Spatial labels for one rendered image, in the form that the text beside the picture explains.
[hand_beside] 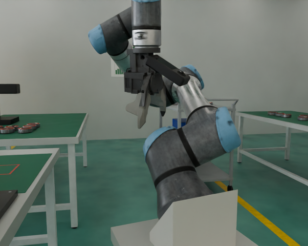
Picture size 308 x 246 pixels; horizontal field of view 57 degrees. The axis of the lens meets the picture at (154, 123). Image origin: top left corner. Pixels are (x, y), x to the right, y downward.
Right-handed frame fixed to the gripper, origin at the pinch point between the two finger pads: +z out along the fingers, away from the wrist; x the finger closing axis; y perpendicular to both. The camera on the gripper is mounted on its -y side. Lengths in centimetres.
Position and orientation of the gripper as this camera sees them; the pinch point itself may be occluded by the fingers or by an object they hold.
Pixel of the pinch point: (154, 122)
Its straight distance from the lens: 78.2
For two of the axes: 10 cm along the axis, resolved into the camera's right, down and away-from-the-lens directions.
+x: -4.3, 2.3, -8.7
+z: 0.1, 9.7, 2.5
